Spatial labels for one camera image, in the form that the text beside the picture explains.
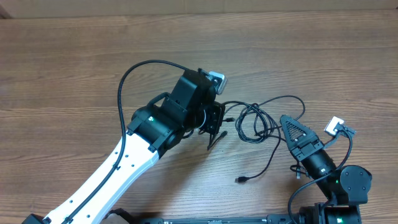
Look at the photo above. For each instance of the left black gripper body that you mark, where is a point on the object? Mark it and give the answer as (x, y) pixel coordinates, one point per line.
(214, 114)

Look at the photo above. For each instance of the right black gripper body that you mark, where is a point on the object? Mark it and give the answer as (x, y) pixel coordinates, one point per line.
(313, 157)

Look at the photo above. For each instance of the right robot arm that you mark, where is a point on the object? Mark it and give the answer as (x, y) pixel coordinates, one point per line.
(345, 187)

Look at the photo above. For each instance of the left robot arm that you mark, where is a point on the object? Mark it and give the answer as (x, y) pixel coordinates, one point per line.
(154, 129)

